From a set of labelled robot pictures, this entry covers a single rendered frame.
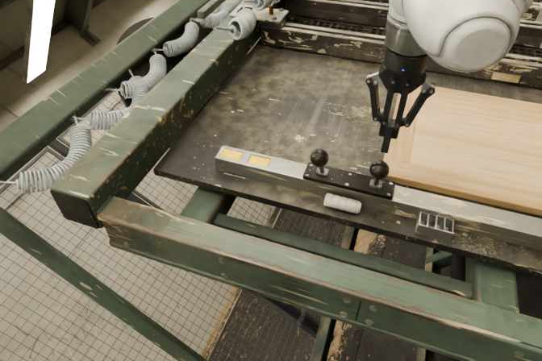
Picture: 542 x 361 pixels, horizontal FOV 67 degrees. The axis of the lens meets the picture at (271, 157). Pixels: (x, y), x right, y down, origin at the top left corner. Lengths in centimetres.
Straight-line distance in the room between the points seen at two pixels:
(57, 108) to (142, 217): 71
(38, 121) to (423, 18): 120
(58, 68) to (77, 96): 503
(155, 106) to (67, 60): 561
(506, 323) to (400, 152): 46
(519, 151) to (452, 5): 72
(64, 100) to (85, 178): 63
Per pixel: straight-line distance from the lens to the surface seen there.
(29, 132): 144
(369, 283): 77
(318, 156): 81
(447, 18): 52
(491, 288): 94
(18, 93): 629
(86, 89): 158
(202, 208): 98
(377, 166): 81
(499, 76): 149
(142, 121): 104
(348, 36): 146
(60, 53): 673
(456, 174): 105
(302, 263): 77
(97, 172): 94
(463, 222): 94
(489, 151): 116
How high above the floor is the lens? 175
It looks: 10 degrees down
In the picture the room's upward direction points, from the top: 52 degrees counter-clockwise
